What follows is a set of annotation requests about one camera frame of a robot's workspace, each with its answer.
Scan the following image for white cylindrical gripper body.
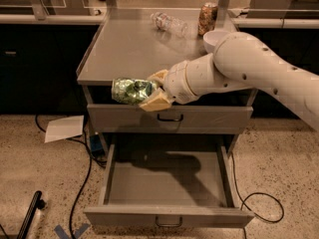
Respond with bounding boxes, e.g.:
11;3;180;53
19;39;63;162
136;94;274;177
163;61;198;105

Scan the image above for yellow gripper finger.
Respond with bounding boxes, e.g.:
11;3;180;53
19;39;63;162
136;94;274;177
139;89;173;112
148;70;168;85

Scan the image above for green soda can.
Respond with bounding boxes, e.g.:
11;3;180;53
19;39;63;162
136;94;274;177
112;78;160;105

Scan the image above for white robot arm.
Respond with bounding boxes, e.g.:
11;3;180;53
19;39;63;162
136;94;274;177
140;32;319;130

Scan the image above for grey metal drawer cabinet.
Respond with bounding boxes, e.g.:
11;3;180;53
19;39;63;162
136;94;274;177
77;8;256;151

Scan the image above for closed grey upper drawer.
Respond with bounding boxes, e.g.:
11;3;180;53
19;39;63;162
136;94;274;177
88;104;252;134

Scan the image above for brown patterned drink can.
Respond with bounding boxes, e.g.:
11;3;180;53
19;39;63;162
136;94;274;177
197;2;218;36

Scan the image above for open grey middle drawer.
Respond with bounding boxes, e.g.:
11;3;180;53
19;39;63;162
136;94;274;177
85;144;254;228

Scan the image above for white ceramic bowl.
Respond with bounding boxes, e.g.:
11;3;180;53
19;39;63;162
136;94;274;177
203;30;229;53

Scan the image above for clear plastic water bottle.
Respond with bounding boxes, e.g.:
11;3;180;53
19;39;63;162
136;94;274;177
151;12;187;37

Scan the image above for blue power adapter box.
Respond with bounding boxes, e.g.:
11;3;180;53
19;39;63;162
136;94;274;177
90;134;105;156

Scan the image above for white paper sheet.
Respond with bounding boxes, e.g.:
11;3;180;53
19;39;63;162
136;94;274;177
45;116;84;143

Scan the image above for dark lower cabinet right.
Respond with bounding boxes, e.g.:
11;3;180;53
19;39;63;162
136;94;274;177
241;28;319;119

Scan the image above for dark cabinet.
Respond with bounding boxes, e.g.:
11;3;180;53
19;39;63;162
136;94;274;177
0;24;98;115
241;28;319;119

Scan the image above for dark lower cabinet left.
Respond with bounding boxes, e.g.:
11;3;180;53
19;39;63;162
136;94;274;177
0;24;98;115

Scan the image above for black bar on floor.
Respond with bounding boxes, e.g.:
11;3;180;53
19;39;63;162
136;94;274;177
16;190;46;239

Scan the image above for blue tape cross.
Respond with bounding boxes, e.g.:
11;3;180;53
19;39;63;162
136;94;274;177
54;222;92;239

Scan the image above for black floor cable left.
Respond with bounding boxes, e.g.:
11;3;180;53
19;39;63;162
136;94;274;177
35;114;108;239

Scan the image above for black floor cable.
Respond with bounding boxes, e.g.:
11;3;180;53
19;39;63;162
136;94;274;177
35;114;108;239
230;151;286;239

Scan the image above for black floor cable right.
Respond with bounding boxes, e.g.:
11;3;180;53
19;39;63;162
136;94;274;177
230;151;286;239

